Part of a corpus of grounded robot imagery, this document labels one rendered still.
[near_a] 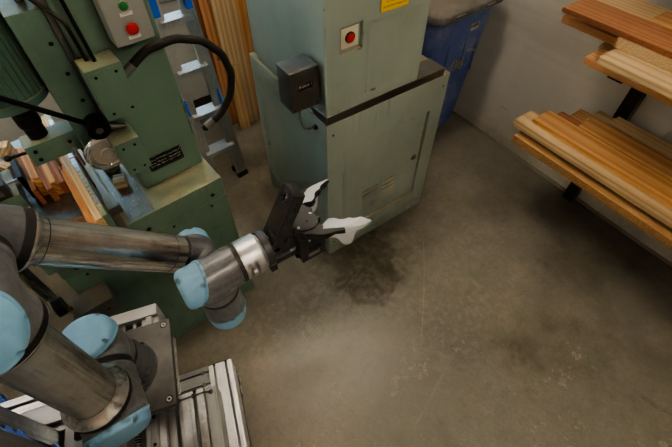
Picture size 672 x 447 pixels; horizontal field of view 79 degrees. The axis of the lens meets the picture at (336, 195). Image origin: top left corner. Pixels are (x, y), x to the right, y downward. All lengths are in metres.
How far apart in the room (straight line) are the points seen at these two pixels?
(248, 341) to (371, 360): 0.57
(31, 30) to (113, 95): 0.22
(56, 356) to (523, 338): 1.87
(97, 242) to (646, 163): 2.04
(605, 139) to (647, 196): 0.33
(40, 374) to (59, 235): 0.19
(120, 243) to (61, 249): 0.09
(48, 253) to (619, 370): 2.16
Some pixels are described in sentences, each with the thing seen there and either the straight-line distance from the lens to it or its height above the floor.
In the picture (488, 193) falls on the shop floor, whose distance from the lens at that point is 2.63.
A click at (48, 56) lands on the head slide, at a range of 1.30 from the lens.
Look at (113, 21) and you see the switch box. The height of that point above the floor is 1.39.
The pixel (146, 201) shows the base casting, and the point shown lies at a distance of 1.51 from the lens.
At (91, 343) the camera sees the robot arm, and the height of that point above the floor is 1.05.
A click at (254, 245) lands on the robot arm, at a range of 0.73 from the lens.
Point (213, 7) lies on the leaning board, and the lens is 2.62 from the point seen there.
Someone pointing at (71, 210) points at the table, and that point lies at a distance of 1.45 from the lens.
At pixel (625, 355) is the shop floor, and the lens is 2.35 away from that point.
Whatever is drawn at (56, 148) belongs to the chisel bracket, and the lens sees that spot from 1.46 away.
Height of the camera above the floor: 1.84
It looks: 49 degrees down
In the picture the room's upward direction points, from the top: straight up
